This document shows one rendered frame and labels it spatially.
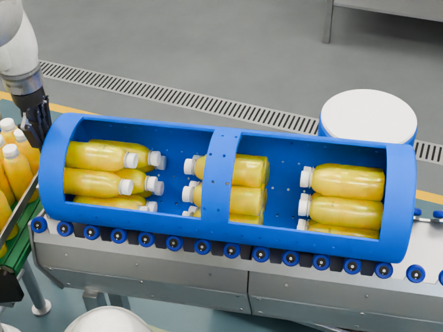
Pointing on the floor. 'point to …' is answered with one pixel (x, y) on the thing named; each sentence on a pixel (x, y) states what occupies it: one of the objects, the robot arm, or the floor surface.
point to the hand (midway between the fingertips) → (46, 151)
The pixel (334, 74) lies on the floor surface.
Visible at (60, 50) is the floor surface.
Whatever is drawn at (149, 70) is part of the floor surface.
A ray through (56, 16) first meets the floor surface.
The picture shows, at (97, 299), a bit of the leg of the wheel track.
